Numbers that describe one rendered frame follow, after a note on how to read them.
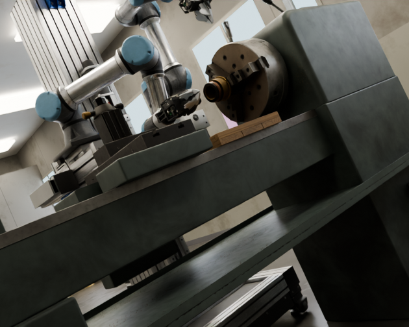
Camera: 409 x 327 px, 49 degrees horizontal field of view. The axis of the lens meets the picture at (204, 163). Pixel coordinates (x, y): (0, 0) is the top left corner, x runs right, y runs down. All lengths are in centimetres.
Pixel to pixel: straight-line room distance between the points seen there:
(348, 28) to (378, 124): 43
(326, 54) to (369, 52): 31
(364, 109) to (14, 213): 912
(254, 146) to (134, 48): 64
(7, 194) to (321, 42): 915
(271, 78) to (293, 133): 22
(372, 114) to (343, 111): 19
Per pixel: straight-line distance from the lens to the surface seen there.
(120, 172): 111
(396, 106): 212
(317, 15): 194
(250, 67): 165
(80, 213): 110
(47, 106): 189
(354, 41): 206
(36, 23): 245
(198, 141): 124
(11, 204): 1042
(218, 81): 166
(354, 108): 185
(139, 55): 178
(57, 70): 235
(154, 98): 190
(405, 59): 436
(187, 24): 586
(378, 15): 444
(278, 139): 155
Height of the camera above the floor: 78
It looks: 2 degrees up
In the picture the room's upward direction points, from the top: 25 degrees counter-clockwise
